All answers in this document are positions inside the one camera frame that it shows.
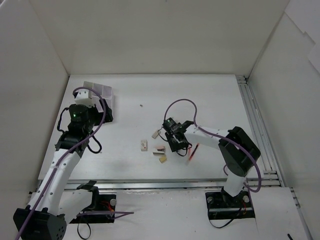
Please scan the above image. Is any white eraser red label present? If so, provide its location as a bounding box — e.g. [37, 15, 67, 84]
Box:
[140, 139, 148, 152]

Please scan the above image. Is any aluminium rail front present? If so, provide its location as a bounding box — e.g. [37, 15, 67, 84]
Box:
[32, 177, 281, 192]

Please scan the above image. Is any aluminium rail right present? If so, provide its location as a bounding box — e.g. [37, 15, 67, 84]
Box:
[236, 75, 285, 187]

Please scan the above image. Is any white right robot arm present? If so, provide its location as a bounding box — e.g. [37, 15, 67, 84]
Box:
[162, 117, 262, 206]

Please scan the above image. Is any aluminium rail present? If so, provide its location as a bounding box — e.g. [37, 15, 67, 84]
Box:
[236, 75, 285, 187]
[32, 177, 281, 192]

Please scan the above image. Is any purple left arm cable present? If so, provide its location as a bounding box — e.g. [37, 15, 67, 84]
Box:
[14, 86, 135, 240]

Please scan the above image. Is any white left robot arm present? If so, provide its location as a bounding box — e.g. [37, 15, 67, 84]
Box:
[13, 100, 113, 240]

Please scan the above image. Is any red orange pen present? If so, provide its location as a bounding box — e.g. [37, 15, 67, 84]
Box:
[186, 143, 200, 165]

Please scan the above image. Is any beige long eraser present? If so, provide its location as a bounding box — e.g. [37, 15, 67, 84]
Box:
[151, 129, 161, 139]

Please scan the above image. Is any pink black eraser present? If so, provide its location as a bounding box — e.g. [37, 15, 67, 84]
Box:
[152, 145, 166, 156]

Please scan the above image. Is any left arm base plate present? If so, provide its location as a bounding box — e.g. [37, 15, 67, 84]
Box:
[70, 193, 117, 224]

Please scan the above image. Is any white compartment organizer box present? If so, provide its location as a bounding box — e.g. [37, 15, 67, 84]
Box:
[83, 81, 114, 113]

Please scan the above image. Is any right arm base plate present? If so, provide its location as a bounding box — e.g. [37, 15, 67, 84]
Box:
[205, 191, 256, 221]

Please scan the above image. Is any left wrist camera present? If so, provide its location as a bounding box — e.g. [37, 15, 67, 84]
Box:
[74, 89, 95, 108]

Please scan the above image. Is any small tan eraser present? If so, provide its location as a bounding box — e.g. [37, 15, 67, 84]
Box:
[159, 156, 167, 164]

